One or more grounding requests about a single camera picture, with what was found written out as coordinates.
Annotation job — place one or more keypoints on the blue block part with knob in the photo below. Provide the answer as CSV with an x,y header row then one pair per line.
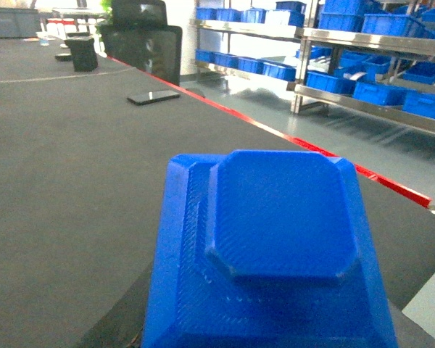
x,y
265,249

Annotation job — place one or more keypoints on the stainless steel shelf rack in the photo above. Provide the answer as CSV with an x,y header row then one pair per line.
x,y
348,54

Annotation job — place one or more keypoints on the black smartphone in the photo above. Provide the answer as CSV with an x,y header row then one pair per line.
x,y
153,97

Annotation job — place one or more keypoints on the black monitor screen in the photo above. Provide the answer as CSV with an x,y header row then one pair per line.
x,y
154,50

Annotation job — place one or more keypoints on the black box stack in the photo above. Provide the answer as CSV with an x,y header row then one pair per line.
x,y
84,57

